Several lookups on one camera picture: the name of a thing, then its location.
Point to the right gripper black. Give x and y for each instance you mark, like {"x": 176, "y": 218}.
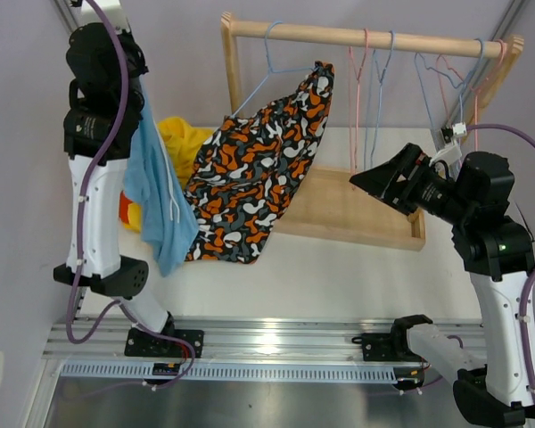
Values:
{"x": 412, "y": 163}

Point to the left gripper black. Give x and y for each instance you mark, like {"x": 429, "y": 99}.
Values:
{"x": 132, "y": 45}

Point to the pink wire hanger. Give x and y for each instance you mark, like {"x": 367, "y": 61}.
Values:
{"x": 464, "y": 85}
{"x": 354, "y": 85}

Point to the yellow shorts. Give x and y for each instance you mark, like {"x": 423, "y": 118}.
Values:
{"x": 182, "y": 142}

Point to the orange red shorts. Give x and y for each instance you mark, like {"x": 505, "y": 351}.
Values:
{"x": 124, "y": 204}

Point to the light blue shorts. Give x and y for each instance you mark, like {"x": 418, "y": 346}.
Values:
{"x": 168, "y": 224}

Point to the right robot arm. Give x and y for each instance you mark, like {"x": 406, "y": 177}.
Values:
{"x": 497, "y": 254}

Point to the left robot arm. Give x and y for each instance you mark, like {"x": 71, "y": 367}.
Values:
{"x": 98, "y": 146}

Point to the black orange camouflage shorts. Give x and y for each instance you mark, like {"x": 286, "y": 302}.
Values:
{"x": 246, "y": 174}

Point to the wooden clothes rack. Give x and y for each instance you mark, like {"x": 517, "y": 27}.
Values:
{"x": 326, "y": 208}

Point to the aluminium frame post left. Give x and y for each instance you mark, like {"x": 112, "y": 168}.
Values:
{"x": 66, "y": 13}

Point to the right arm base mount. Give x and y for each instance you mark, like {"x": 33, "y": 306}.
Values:
{"x": 385, "y": 347}

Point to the blue wire hanger far left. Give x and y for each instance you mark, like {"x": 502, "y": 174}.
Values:
{"x": 271, "y": 70}

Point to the aluminium mounting rail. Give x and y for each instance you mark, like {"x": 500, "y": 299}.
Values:
{"x": 264, "y": 340}

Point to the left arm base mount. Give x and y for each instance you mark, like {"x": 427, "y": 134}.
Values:
{"x": 144, "y": 345}

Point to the slotted cable duct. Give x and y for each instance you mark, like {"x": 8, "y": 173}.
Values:
{"x": 233, "y": 372}

